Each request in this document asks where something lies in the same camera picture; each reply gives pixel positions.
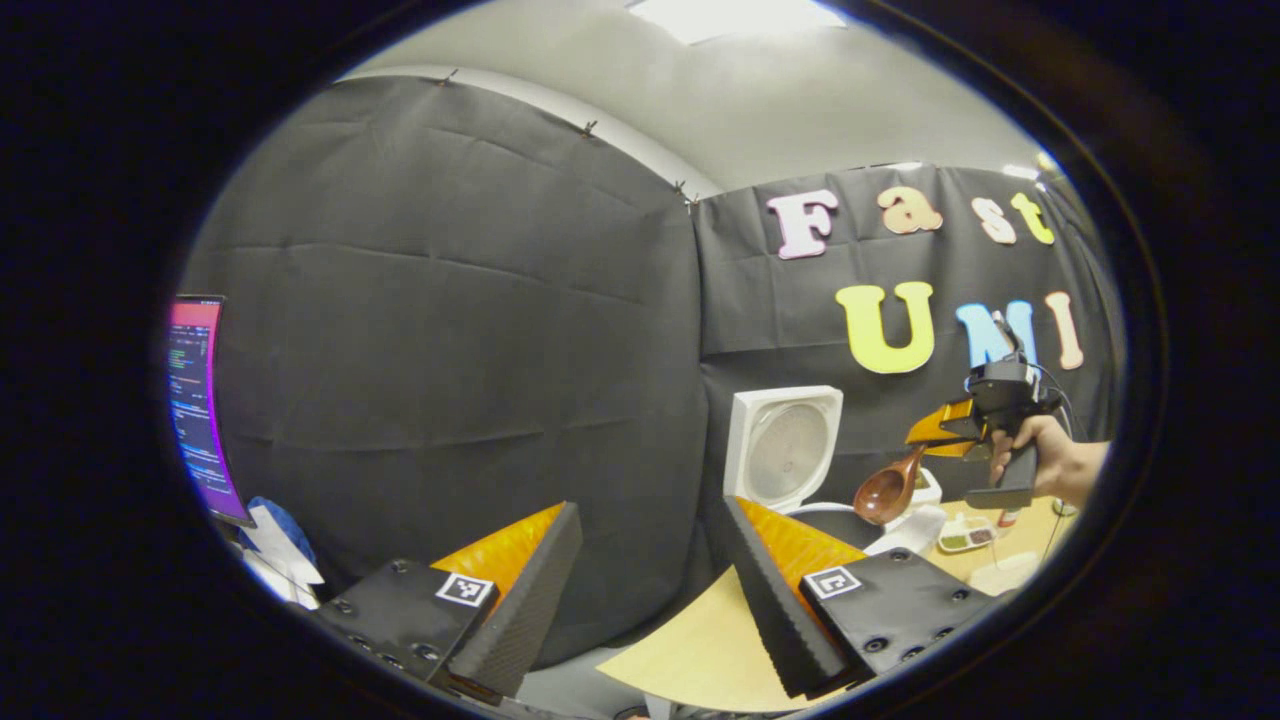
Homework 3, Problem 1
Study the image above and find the blue cloth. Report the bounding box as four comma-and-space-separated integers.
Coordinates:
250, 497, 316, 561

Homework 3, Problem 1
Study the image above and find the white crumpled paper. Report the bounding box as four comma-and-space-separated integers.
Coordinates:
238, 505, 326, 609

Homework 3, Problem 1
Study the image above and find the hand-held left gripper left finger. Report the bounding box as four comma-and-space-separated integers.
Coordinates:
310, 502, 583, 701

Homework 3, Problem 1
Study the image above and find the white rice cooker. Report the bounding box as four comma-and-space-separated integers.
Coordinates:
723, 386, 948, 561

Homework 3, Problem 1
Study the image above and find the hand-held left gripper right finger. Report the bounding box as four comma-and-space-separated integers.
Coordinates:
720, 495, 996, 701

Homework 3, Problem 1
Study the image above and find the computer monitor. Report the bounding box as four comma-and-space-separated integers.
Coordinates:
165, 295, 256, 528

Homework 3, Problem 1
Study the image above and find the large ceiling light panel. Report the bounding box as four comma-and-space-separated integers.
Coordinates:
625, 0, 846, 46

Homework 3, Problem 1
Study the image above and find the brown wooden spoon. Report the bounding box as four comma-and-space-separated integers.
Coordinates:
853, 443, 929, 527

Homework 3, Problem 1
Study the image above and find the white divided grain dish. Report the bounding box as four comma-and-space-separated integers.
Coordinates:
937, 513, 999, 554

